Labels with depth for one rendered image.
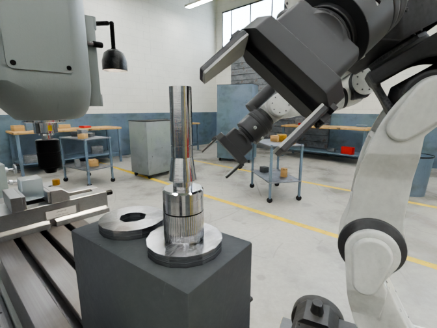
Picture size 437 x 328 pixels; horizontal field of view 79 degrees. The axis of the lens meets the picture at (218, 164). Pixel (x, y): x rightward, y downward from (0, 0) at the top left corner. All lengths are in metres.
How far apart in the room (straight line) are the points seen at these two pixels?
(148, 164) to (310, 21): 4.97
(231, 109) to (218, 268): 6.40
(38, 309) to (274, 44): 0.57
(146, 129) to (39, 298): 4.58
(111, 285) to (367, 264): 0.55
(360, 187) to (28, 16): 0.76
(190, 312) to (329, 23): 0.30
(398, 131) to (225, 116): 6.17
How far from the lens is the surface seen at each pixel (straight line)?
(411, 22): 0.67
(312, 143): 8.33
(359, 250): 0.71
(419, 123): 0.66
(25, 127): 6.82
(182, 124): 0.28
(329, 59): 0.29
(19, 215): 0.94
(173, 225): 0.30
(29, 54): 0.63
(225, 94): 6.72
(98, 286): 0.41
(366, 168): 0.69
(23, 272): 0.76
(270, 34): 0.28
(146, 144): 5.14
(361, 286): 0.75
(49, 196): 0.94
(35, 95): 0.64
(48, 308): 0.62
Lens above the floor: 1.34
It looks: 12 degrees down
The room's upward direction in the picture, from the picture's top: straight up
